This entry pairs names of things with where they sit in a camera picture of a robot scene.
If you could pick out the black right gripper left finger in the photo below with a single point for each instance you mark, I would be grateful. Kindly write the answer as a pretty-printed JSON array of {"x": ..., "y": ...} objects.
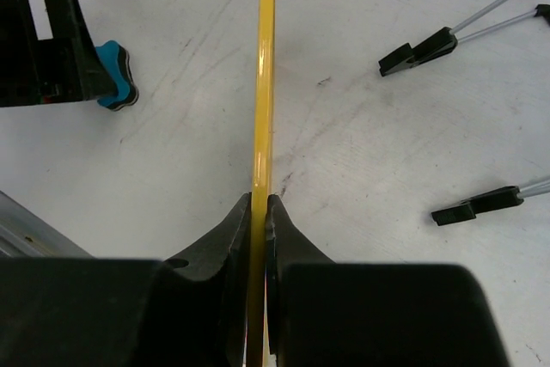
[{"x": 187, "y": 310}]

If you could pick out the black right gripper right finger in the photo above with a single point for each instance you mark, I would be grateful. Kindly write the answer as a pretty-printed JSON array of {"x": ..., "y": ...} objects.
[{"x": 324, "y": 313}]

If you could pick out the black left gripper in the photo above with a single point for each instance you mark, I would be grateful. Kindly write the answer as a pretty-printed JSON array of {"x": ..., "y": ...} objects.
[{"x": 65, "y": 68}]

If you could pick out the blue whiteboard eraser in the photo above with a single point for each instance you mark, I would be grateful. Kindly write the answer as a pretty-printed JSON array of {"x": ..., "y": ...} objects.
[{"x": 116, "y": 60}]

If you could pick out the yellow framed small whiteboard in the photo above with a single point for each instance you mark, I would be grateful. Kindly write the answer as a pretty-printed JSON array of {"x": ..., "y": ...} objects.
[{"x": 261, "y": 184}]

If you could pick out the aluminium frame rails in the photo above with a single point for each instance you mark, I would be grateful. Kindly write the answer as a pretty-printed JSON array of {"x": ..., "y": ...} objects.
[{"x": 25, "y": 235}]

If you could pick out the wire whiteboard stand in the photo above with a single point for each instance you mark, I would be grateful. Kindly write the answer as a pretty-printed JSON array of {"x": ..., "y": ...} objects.
[{"x": 442, "y": 43}]

